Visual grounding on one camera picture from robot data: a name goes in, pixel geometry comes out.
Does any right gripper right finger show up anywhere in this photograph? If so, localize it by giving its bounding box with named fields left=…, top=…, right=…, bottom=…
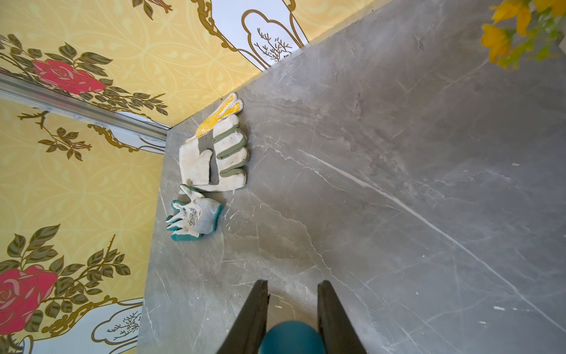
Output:
left=317, top=280, right=367, bottom=354

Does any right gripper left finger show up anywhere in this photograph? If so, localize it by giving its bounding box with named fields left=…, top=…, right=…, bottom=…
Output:
left=217, top=280, right=269, bottom=354

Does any teal rake yellow handle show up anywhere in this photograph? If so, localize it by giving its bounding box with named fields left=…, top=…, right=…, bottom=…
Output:
left=259, top=321, right=326, bottom=354

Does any teal grey garden glove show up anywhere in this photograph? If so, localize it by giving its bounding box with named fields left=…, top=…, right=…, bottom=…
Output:
left=166, top=184, right=224, bottom=241

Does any white green striped glove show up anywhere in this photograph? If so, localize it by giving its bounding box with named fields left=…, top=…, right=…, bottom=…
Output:
left=179, top=114, right=251, bottom=192

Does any flower pot white fence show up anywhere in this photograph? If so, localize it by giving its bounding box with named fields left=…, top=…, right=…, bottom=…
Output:
left=481, top=0, right=565, bottom=70

